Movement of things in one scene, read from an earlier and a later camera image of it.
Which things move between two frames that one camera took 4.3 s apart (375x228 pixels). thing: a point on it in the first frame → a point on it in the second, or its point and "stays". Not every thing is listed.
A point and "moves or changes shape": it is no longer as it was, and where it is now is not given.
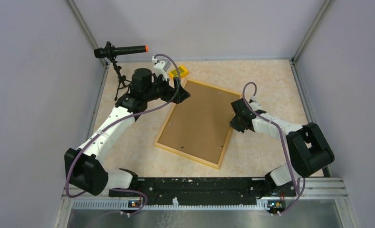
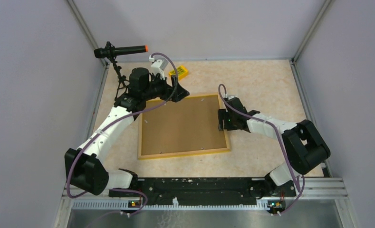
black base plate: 205,191 stays
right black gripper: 234,125 stays
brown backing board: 199,126 moves or changes shape
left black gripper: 181,94 stays
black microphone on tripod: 110,52 stays
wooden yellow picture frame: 198,128 → 140,157
